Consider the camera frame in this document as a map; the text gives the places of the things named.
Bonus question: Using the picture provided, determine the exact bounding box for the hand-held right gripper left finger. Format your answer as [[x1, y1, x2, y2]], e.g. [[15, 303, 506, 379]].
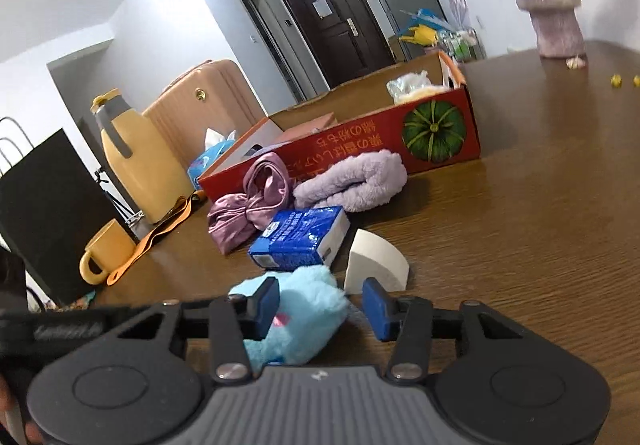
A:
[[117, 276, 281, 385]]

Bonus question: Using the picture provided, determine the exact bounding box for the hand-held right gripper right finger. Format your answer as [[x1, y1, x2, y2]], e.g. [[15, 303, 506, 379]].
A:
[[362, 277, 523, 383]]

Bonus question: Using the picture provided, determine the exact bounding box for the light blue plush toy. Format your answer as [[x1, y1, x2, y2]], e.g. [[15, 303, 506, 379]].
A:
[[229, 266, 351, 368]]

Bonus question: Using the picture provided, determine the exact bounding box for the red cardboard box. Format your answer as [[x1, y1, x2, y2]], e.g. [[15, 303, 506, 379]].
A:
[[197, 50, 482, 203]]

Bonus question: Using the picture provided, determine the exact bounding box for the layered cake plush toy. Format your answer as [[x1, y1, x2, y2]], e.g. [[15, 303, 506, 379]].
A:
[[287, 112, 337, 136]]

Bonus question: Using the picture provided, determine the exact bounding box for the white plush toy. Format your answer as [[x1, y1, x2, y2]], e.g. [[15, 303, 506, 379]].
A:
[[386, 70, 433, 105]]

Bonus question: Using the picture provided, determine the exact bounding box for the white wedge sponge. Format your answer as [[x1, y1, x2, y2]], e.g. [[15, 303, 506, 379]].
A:
[[343, 228, 411, 295]]

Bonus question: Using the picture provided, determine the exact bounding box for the blue carton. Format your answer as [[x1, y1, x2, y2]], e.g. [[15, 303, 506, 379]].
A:
[[248, 206, 351, 272]]

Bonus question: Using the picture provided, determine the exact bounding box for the yellow mug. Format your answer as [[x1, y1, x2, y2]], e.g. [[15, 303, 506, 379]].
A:
[[79, 218, 137, 286]]

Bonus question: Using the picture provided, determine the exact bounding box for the pink satin headband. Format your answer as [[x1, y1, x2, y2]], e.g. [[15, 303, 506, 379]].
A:
[[207, 152, 296, 255]]

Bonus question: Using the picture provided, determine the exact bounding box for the black paper bag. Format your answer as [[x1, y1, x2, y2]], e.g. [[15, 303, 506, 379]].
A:
[[0, 118, 138, 307]]

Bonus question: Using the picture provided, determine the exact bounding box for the purple fluffy headband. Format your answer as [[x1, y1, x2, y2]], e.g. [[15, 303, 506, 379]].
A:
[[293, 149, 408, 213]]

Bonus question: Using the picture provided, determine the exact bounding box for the blue tissue pack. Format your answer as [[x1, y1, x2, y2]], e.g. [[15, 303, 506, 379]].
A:
[[187, 128, 238, 191]]

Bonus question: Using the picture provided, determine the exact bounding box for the yellow thermos jug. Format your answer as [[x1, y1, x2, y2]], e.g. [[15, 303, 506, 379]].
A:
[[91, 88, 193, 224]]

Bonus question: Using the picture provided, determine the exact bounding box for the peach suitcase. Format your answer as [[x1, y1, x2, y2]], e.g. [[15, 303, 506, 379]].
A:
[[142, 59, 268, 161]]

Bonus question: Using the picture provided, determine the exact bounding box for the storage cart with bottles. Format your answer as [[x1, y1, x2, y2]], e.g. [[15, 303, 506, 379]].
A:
[[435, 28, 488, 62]]

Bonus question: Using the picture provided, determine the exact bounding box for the yellow watering can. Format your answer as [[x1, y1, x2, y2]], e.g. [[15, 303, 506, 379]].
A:
[[405, 24, 443, 46]]

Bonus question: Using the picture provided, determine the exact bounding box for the dark brown entrance door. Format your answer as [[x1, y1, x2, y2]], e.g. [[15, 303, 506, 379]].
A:
[[276, 0, 396, 90]]

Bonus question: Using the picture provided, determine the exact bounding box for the blue plastic item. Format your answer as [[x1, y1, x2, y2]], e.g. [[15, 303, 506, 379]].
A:
[[402, 8, 451, 33]]

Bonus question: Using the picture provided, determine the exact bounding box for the orange strap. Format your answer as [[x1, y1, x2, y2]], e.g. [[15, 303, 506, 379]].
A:
[[106, 190, 207, 286]]

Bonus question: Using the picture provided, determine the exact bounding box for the interior doorway frame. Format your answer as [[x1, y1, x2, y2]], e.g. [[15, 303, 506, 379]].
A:
[[235, 0, 306, 101]]

